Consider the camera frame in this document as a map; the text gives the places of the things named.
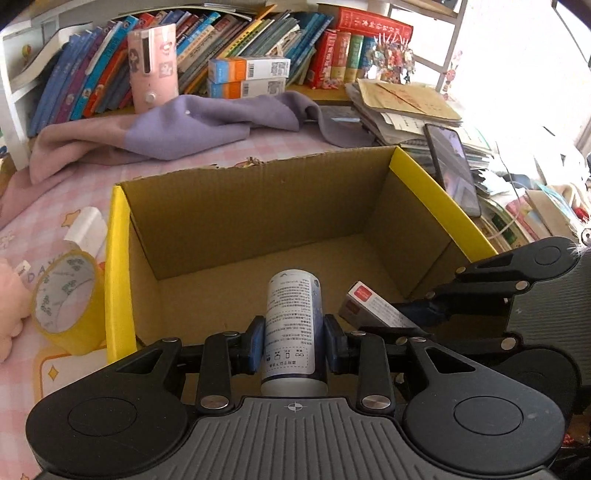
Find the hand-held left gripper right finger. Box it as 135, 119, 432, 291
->
323, 315, 477, 414

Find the colourful paper figure decoration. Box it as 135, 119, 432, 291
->
368, 36, 417, 85

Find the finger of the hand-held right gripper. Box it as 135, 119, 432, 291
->
390, 253, 532, 329
359, 325, 520, 366

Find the brown paper envelope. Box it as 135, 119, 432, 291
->
357, 78, 463, 123

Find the red and white carton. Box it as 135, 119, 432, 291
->
338, 281, 431, 341

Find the pink handheld device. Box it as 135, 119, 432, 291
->
127, 25, 180, 114

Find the white tape piece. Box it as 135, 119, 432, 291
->
62, 207, 109, 257

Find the purple cloth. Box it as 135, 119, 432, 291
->
124, 91, 372, 161

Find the white cable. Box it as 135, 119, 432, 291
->
488, 182, 532, 241

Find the orange blue white carton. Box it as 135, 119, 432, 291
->
206, 78, 287, 99
208, 56, 291, 85

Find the pink plush toy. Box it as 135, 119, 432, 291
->
0, 257, 32, 363

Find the yellow cardboard box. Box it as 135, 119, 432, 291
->
105, 145, 509, 366

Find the open white book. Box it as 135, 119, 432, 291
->
8, 25, 95, 90

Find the pink checkered tablecloth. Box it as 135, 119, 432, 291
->
0, 134, 384, 430

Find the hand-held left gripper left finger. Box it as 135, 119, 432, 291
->
111, 316, 267, 415

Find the yellow tape roll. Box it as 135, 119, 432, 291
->
30, 249, 108, 356

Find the black smartphone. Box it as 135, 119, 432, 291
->
423, 123, 482, 218

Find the white spray bottle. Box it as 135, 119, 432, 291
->
260, 270, 329, 398

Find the stack of papers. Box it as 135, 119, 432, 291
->
345, 82, 496, 172

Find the white bookshelf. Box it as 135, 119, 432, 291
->
0, 0, 468, 172

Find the thick red book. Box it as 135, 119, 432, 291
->
331, 6, 414, 45

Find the row of colourful books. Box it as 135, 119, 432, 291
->
28, 9, 414, 137

